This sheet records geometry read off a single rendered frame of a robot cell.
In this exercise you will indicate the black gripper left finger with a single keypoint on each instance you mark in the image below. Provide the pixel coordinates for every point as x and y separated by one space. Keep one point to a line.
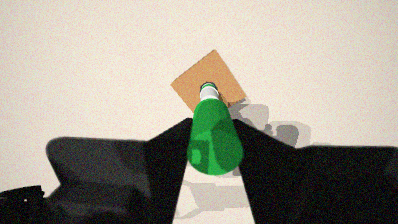
156 167

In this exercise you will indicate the tan square block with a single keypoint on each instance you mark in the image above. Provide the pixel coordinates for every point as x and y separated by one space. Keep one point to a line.
209 69

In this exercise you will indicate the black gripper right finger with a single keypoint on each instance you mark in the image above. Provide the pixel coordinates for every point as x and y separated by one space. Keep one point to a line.
278 178

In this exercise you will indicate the white marker with green band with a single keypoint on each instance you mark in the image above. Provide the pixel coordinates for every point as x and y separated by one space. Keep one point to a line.
208 91

